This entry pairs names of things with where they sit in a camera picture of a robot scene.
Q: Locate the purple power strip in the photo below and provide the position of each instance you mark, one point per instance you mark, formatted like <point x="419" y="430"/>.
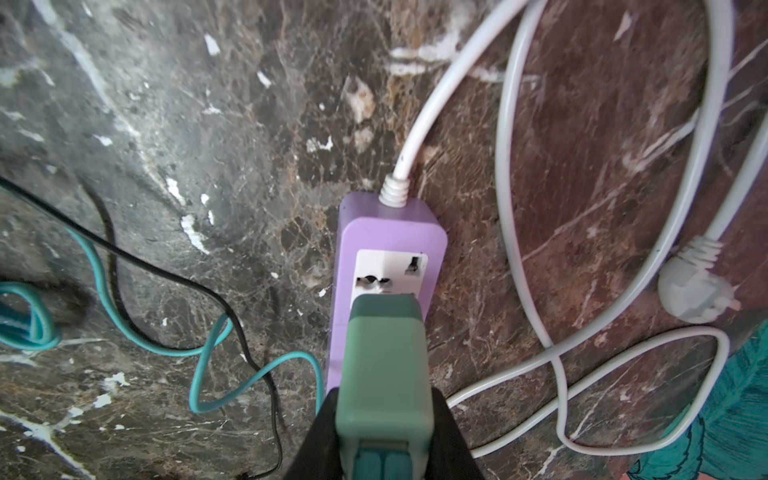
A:
<point x="381" y="250"/>

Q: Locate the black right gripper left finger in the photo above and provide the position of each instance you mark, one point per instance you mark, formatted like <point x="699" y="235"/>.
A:
<point x="319" y="455"/>

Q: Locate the green charger plug adapter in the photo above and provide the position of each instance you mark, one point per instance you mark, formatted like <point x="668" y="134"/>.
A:
<point x="384" y="417"/>

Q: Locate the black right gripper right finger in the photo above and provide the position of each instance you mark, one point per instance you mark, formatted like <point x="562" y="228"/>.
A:
<point x="449" y="455"/>

